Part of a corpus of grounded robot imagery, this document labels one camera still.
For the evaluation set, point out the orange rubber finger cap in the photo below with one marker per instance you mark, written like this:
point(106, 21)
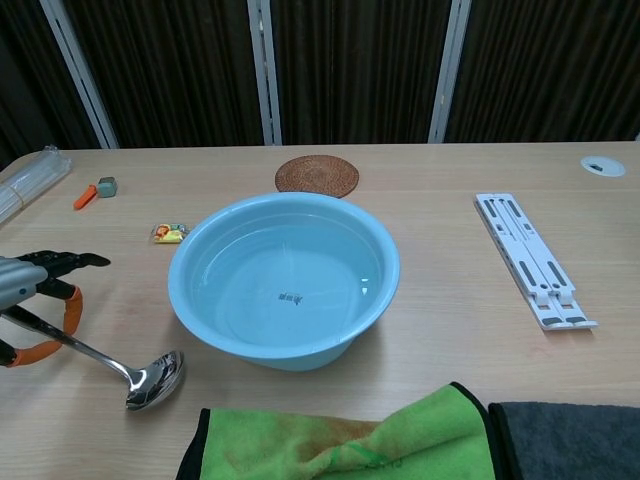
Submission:
point(85, 197)

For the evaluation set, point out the grey partition post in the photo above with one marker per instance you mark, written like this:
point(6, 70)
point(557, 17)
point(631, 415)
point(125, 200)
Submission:
point(80, 75)
point(265, 75)
point(447, 75)

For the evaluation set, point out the green microfiber cloth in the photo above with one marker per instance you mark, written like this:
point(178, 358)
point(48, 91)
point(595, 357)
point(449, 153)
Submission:
point(300, 440)

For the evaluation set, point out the small yellow snack packet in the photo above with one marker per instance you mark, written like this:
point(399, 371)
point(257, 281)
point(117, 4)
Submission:
point(170, 233)

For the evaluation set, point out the light blue bowl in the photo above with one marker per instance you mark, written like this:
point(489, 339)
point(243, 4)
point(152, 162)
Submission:
point(285, 280)

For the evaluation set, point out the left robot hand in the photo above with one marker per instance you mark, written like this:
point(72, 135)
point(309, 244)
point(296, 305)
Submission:
point(20, 282)

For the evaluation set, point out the clear plastic straw bundle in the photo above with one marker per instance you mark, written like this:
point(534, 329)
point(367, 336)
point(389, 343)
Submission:
point(30, 180)

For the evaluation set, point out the silver metal ladle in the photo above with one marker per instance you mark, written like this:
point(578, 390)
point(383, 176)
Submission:
point(150, 382)

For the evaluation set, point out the round woven rattan coaster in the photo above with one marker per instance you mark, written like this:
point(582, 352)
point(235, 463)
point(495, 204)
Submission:
point(317, 172)

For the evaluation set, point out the small grey-green cube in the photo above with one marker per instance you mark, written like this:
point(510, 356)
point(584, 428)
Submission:
point(108, 187)

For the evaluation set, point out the dark grey cloth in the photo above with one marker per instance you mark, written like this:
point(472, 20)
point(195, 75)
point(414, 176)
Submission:
point(575, 440)

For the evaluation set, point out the white folding laptop stand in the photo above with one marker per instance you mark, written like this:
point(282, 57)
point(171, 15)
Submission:
point(537, 265)

